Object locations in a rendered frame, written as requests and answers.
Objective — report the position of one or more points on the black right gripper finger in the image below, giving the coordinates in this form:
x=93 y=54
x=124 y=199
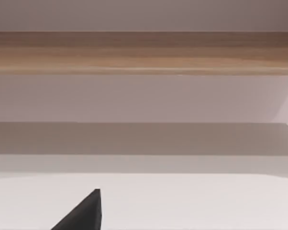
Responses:
x=87 y=214

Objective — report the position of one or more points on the wooden shelf board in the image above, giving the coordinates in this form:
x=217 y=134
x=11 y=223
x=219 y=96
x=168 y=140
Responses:
x=144 y=51

